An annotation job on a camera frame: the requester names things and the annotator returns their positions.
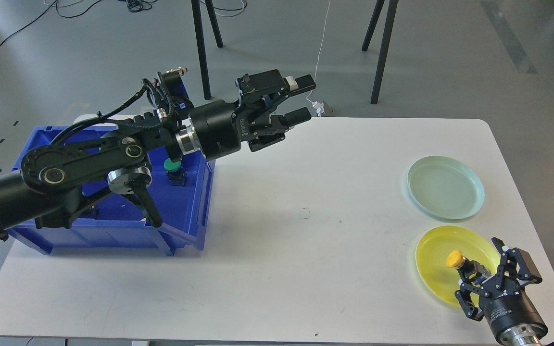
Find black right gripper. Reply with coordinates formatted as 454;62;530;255
455;238;548;346

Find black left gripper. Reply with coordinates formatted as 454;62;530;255
189;70;316;161

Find yellow push button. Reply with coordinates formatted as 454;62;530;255
445;250;492;284

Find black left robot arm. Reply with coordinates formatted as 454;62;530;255
0;68;316;240

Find yellow plate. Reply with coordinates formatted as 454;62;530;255
415;225;500;309

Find light green plate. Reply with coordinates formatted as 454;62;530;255
406;156;486;222

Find left black tripod legs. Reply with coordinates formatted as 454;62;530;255
190;0;224;100

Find black tripod legs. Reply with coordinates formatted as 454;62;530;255
361;0;399;105
190;0;224;100

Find blue plastic bin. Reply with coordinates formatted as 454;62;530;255
8;148;214;256

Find right black tripod legs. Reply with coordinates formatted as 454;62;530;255
361;0;399;105

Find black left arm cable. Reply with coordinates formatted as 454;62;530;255
0;82;152;346

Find black floor cables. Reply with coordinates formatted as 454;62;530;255
0;0;248;81

